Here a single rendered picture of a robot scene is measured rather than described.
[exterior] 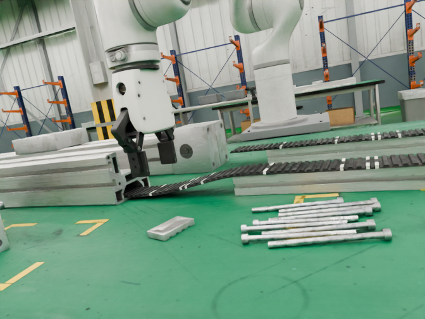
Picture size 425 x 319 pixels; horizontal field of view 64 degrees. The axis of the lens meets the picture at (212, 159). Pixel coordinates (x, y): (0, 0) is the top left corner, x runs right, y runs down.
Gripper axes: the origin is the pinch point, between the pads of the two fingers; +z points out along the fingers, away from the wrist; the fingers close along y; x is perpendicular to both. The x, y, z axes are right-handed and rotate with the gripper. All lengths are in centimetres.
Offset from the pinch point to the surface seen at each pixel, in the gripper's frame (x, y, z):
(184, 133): 1.3, 14.1, -2.9
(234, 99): 95, 295, -4
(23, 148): 50, 14, -4
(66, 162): 14.6, -4.9, -2.3
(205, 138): -3.2, 14.1, -1.4
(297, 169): -23.7, -1.5, 2.4
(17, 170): 27.7, -4.9, -1.8
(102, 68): 229, 259, -61
